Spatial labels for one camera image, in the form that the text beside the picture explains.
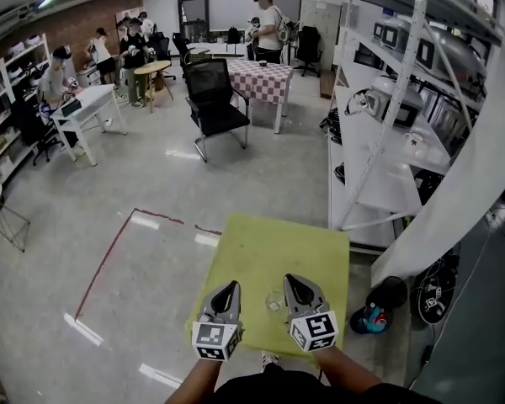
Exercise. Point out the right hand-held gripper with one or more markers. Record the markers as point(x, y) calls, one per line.
point(315, 328)

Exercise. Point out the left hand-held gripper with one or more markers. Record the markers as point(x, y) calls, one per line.
point(210, 335)

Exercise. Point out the clear glass cup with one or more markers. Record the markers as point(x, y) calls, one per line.
point(274, 305)

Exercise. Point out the person's left forearm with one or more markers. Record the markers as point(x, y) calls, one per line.
point(193, 383)

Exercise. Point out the person's right forearm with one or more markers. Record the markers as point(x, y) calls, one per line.
point(343, 368)

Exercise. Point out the yellow-green table cloth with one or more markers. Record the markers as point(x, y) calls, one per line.
point(278, 251)

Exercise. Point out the person's white shoe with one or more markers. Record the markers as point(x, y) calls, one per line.
point(270, 358)

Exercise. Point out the teal and red packet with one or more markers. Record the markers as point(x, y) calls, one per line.
point(375, 316)

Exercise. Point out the black round bin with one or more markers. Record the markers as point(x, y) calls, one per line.
point(389, 293)

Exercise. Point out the person's black clothing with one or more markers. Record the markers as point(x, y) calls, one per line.
point(311, 387)

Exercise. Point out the white metal shelving rack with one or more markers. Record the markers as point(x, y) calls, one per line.
point(370, 150)

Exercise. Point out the black mesh office chair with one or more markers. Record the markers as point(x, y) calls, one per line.
point(219, 116)

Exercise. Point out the white mug with star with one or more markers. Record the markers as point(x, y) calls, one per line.
point(413, 142)

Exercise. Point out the white black device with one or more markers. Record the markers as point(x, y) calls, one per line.
point(357, 101)

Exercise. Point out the white microwave oven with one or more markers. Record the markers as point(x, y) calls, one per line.
point(397, 103)

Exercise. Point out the checkered cloth table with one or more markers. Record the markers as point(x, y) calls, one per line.
point(261, 82)

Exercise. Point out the white rectangular desk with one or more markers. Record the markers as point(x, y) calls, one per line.
point(90, 99)

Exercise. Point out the round wooden table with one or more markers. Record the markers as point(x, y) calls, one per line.
point(152, 66)

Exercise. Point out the dark green box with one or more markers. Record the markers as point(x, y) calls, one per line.
point(70, 107)

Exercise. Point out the black swivel chair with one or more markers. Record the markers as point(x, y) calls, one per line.
point(27, 124)
point(309, 44)
point(162, 46)
point(181, 46)

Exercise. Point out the long white desk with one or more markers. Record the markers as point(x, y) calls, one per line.
point(219, 51)

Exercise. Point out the black backpack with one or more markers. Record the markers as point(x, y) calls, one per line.
point(233, 35)

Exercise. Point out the white cabinet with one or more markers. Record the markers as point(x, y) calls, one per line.
point(320, 23)

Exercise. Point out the silver domed appliance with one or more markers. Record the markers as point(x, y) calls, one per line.
point(450, 53)

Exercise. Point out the black framed window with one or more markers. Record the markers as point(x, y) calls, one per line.
point(235, 6)

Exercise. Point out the ceiling air conditioner unit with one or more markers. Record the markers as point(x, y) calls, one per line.
point(8, 19)

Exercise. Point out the white wall shelf unit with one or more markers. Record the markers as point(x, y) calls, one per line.
point(4, 112)

